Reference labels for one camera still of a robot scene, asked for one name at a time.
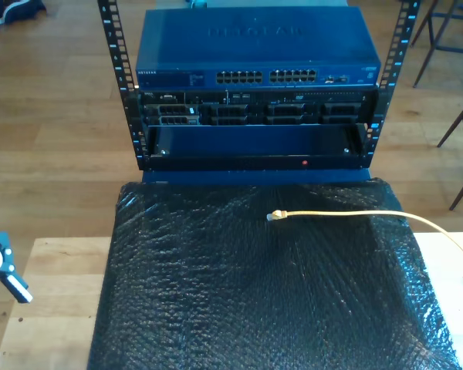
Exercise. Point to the blue rack base plate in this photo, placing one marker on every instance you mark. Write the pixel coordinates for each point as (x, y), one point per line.
(216, 177)

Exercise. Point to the blue Netgear network switch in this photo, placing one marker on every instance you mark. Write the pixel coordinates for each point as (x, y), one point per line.
(254, 42)

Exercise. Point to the black perforated rack post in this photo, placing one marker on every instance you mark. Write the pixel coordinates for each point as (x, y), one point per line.
(119, 50)
(403, 31)

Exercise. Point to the black Dell rack server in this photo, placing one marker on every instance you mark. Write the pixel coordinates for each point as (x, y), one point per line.
(254, 112)

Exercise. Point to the small teal object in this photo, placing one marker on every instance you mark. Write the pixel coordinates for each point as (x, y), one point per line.
(198, 3)

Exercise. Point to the dark metal frame chair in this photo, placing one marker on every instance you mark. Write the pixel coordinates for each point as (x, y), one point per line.
(458, 120)

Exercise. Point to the dark blue sneaker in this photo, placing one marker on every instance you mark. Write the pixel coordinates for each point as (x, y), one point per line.
(23, 9)

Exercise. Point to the black bubble wrap mat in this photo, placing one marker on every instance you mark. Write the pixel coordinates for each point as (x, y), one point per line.
(235, 289)

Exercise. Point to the dark metal frame stool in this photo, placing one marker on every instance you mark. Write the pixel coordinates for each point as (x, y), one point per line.
(459, 49)

